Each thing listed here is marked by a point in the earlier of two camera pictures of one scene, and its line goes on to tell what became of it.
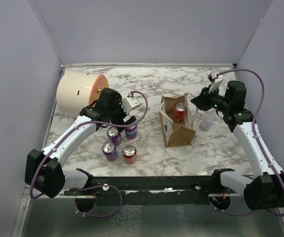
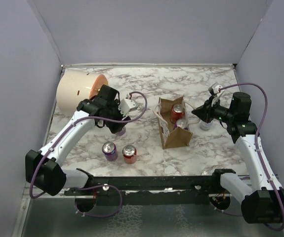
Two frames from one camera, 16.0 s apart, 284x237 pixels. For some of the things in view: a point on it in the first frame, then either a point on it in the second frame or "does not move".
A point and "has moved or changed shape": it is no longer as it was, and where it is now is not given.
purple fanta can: x=109 y=149 does not move
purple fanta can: x=131 y=132 to x=182 y=123
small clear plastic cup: x=206 y=123 does not move
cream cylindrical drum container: x=76 y=90 does not move
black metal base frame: x=193 y=190 does not move
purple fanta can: x=113 y=134 has moved or changed shape
